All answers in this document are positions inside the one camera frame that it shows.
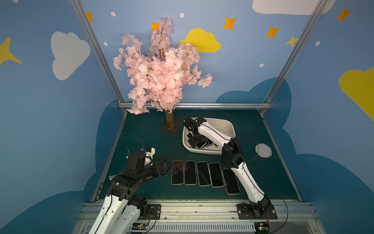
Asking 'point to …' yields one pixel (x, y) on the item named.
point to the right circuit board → (262, 227)
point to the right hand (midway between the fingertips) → (201, 140)
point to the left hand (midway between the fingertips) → (166, 164)
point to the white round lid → (263, 150)
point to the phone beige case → (232, 187)
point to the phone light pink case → (216, 176)
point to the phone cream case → (200, 145)
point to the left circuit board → (140, 226)
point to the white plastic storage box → (223, 126)
